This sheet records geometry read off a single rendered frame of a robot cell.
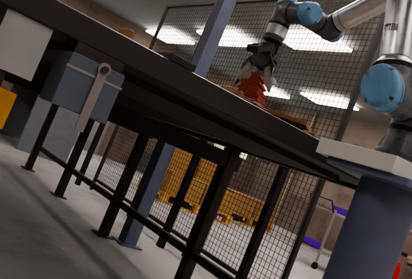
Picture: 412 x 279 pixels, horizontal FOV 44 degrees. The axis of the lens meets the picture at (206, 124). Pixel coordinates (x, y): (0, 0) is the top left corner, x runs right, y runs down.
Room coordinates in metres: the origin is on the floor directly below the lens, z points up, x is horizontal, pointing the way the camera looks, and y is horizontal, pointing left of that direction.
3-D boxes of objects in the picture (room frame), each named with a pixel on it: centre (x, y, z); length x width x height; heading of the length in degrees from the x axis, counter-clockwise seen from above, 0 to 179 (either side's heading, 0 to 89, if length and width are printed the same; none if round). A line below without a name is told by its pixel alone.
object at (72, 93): (1.16, 0.29, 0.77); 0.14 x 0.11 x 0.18; 124
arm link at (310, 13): (1.72, -0.18, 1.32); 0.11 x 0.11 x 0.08; 35
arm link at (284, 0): (1.79, -0.11, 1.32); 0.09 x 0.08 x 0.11; 35
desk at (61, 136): (7.36, 2.23, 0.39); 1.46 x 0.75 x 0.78; 34
